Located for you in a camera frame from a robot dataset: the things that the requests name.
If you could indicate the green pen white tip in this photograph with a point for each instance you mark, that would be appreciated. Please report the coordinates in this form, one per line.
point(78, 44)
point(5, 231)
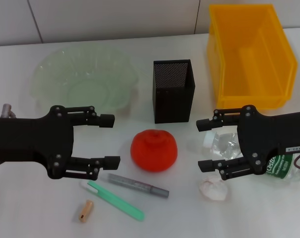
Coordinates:
point(115, 200)

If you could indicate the small tan cylinder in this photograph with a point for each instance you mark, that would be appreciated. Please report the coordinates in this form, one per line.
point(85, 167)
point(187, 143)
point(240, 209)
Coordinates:
point(85, 210)

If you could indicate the white paper ball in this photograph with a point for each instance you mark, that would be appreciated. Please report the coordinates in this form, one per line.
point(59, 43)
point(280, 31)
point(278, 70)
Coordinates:
point(213, 189)

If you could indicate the clear water bottle green label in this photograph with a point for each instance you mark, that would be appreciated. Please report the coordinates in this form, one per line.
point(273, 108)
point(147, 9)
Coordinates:
point(226, 145)

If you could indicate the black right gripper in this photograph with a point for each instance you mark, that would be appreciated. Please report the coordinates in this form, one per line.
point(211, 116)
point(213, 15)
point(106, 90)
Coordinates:
point(268, 134)

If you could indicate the black mesh pen holder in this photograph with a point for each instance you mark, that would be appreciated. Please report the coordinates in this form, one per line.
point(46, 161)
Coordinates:
point(172, 104)

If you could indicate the grey marker pen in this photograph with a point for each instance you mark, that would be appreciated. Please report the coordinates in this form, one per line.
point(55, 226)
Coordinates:
point(137, 184)

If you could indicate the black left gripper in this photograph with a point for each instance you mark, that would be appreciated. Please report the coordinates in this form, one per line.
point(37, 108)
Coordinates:
point(28, 138)

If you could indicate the red-orange fruit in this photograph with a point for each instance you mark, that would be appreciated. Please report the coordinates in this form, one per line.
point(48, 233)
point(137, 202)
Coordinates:
point(153, 151)

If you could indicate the yellow plastic bin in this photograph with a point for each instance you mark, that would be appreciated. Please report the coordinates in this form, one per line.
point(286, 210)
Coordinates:
point(249, 64)

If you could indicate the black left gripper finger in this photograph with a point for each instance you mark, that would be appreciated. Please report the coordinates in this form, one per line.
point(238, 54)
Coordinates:
point(111, 162)
point(106, 121)

